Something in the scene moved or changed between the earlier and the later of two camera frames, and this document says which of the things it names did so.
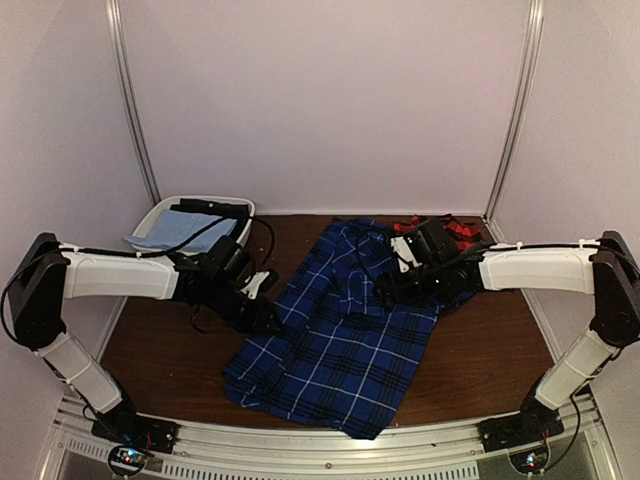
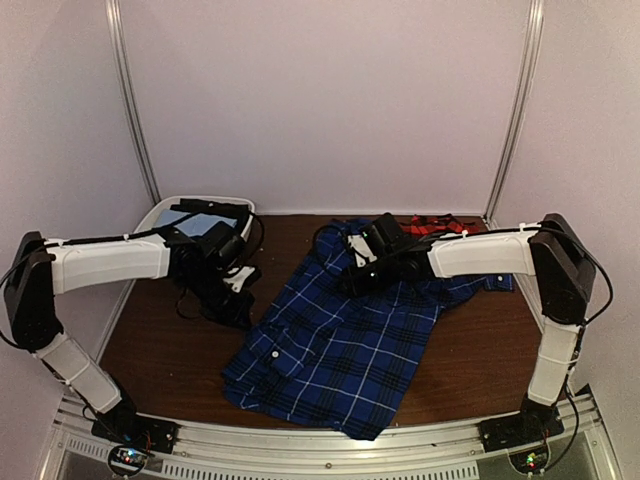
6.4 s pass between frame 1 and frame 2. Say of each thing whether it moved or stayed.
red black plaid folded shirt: stayed
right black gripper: moved
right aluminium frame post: stayed
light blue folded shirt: stayed
